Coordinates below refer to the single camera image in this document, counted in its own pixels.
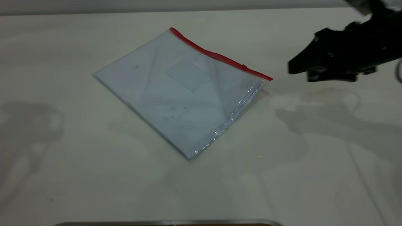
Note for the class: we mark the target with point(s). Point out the transparent zipper bag red strip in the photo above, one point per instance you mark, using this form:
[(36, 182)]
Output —
[(176, 94)]

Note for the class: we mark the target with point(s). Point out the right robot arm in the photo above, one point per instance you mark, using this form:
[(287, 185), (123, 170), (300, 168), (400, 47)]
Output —
[(380, 8)]

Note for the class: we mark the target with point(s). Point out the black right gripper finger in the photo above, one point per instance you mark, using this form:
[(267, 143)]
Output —
[(314, 56), (333, 76)]

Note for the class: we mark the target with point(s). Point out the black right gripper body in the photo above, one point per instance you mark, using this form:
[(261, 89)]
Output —
[(361, 47)]

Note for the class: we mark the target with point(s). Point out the white paper sheets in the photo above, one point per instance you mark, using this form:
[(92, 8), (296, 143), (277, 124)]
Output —
[(157, 91)]

